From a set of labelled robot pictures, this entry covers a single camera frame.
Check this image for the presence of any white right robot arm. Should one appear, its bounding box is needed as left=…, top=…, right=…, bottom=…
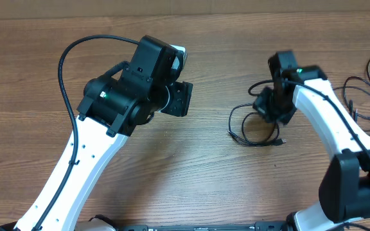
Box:
left=253, top=51, right=370, bottom=230

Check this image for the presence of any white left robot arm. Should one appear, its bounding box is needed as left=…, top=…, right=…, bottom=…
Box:
left=0, top=35, right=193, bottom=231

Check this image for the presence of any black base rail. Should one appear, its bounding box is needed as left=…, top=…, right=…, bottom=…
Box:
left=75, top=213, right=301, bottom=231

